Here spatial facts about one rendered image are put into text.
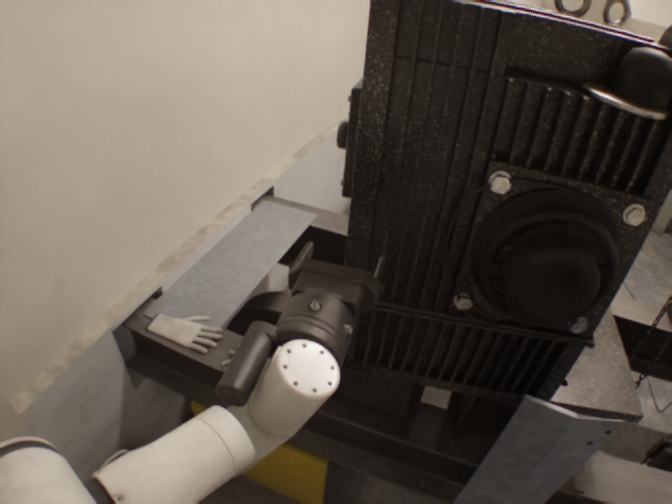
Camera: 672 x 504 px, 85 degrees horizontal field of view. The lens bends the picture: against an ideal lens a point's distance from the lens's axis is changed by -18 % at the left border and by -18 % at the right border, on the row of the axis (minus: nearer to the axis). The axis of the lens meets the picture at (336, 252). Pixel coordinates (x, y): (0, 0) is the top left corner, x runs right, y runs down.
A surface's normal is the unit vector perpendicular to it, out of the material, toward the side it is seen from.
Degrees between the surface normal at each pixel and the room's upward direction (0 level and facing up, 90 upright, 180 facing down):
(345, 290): 0
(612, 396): 0
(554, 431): 90
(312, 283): 0
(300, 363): 21
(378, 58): 90
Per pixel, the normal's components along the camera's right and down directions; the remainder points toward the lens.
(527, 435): -0.47, 0.50
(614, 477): 0.07, -0.80
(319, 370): 0.41, -0.68
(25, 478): 0.08, -0.96
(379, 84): -0.25, 0.56
